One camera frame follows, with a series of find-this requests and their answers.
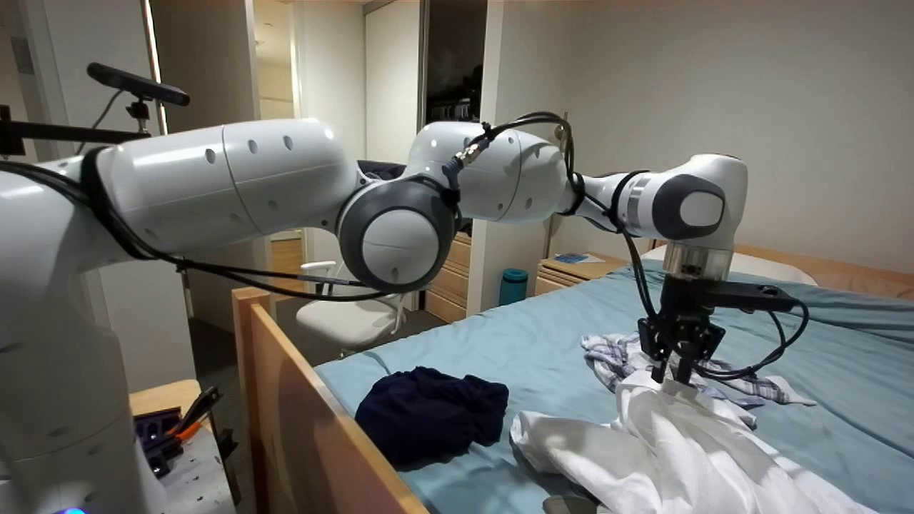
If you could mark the white office chair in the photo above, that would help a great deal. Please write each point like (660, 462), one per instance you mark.
(347, 318)

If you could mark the grey room door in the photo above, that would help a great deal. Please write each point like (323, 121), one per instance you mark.
(204, 57)

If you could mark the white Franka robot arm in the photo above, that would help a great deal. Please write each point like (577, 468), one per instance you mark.
(218, 181)

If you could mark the white pillow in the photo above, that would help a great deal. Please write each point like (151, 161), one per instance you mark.
(773, 267)

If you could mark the wooden nightstand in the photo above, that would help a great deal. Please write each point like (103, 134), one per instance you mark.
(580, 272)

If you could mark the dark blue box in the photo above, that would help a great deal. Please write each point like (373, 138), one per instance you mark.
(151, 428)

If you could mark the wooden bed frame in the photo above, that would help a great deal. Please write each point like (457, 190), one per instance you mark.
(286, 401)

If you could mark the plain white clothing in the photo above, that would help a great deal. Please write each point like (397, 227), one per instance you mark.
(685, 445)

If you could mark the wooden dresser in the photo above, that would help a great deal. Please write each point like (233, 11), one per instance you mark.
(448, 285)

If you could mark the blue white plaid shirt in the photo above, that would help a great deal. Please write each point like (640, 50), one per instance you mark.
(617, 351)

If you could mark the dark navy clothing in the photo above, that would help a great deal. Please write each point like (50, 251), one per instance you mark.
(428, 414)

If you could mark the small blue flat item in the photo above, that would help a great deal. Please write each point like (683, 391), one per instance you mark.
(571, 257)

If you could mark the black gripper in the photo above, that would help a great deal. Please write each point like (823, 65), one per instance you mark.
(683, 318)

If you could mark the teal bottle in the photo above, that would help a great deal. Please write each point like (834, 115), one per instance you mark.
(515, 285)

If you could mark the black camera on stand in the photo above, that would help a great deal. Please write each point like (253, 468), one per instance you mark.
(143, 87)

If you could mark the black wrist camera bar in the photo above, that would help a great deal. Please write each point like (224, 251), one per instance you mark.
(757, 297)

